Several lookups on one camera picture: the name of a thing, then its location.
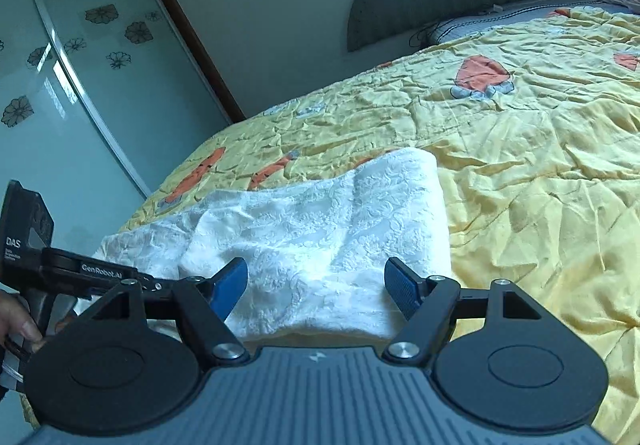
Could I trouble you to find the brown wooden wardrobe frame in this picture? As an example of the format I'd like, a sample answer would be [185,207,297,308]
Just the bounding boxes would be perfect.
[121,0,247,122]

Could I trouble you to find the white textured pants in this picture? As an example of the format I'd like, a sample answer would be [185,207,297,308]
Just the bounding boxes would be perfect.
[72,147,454,342]

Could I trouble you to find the black cable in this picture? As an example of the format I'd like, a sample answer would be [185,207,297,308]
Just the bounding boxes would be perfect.
[407,19,452,49]

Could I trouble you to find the yellow printed blanket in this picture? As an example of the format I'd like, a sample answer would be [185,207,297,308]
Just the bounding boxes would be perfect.
[22,4,640,445]

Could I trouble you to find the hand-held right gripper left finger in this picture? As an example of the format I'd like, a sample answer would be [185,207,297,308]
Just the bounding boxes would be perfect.
[89,256,251,367]

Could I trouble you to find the grey pillow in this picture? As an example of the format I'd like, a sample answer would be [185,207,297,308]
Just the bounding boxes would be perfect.
[434,0,603,47]

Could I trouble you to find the person's left hand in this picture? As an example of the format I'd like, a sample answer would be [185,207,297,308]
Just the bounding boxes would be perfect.
[0,291,77,354]

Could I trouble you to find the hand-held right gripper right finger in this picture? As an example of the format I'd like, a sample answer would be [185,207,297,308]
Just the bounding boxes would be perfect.
[382,256,545,367]

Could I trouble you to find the frosted glass wardrobe door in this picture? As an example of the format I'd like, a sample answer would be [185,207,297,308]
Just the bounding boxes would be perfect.
[0,0,153,288]

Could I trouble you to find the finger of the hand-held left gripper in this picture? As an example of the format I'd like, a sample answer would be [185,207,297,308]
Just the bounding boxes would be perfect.
[138,274,176,295]

